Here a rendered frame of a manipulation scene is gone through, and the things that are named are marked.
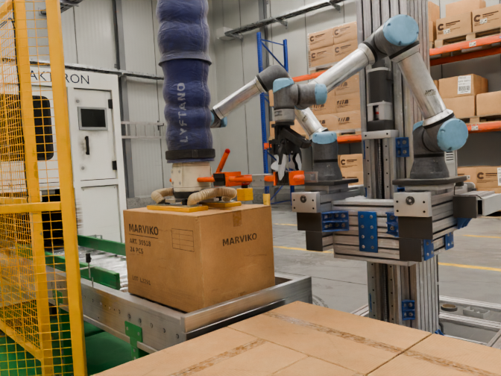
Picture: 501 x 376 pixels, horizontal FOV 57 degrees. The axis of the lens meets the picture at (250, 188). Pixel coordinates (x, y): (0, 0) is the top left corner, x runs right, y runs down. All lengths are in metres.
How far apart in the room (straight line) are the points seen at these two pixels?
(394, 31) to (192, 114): 0.87
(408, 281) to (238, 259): 0.82
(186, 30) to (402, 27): 0.88
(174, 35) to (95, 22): 10.10
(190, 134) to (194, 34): 0.43
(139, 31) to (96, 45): 1.37
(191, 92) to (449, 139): 1.05
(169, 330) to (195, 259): 0.28
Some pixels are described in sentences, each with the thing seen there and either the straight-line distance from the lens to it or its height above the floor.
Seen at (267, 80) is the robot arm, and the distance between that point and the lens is 2.27.
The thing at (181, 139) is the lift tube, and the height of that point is 1.26.
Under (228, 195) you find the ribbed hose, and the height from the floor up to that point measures 1.01.
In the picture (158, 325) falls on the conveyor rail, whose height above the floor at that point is 0.54.
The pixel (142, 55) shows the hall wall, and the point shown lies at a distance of 12.68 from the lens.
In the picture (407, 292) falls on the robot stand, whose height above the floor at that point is 0.51.
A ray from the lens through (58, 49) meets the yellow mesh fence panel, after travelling 2.33.
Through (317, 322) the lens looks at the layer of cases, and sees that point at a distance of 1.77.
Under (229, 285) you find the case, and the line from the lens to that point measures 1.91.
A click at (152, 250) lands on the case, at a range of 2.09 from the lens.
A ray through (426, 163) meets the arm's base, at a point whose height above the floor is 1.10.
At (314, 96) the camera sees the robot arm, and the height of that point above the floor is 1.36.
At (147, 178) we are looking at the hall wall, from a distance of 12.28.
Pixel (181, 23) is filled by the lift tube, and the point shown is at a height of 1.75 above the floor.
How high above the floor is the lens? 1.14
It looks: 3 degrees down
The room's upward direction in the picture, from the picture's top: 3 degrees counter-clockwise
